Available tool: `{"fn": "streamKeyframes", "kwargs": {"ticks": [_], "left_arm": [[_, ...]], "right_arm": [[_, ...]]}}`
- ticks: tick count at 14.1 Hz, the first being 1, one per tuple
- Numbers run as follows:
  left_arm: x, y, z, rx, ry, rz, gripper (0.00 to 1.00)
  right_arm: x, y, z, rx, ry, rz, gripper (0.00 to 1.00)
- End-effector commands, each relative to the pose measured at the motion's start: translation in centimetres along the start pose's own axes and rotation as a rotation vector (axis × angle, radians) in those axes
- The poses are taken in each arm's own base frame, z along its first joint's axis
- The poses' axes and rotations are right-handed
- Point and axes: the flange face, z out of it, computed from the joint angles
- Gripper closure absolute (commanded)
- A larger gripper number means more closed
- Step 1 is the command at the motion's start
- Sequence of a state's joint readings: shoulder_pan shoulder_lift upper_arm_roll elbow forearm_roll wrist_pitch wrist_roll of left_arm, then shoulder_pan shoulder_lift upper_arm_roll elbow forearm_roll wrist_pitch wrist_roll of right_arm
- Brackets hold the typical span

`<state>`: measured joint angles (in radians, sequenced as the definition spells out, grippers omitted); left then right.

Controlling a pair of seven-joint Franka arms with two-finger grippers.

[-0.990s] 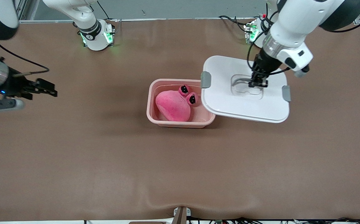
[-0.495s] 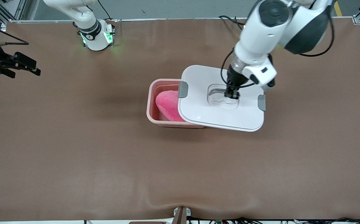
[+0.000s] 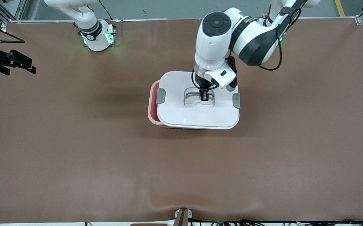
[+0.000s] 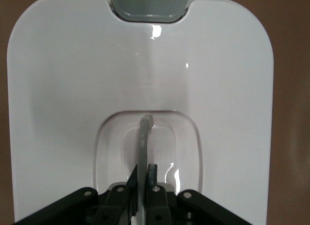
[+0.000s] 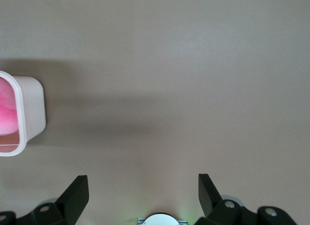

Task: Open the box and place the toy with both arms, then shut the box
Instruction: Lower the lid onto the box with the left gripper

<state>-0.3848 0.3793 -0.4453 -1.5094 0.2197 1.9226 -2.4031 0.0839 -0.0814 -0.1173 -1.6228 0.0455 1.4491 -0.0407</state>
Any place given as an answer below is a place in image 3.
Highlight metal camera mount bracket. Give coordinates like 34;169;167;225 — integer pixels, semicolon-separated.
173;208;193;226

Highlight pink plastic storage box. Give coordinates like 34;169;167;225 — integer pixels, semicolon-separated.
147;80;208;130

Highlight black cable bundle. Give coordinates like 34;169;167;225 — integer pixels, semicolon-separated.
294;219;363;226
188;219;271;226

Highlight black right arm base cable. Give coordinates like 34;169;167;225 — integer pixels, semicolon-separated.
98;0;116;22

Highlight white box lid grey latches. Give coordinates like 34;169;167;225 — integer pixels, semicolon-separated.
156;71;241;130

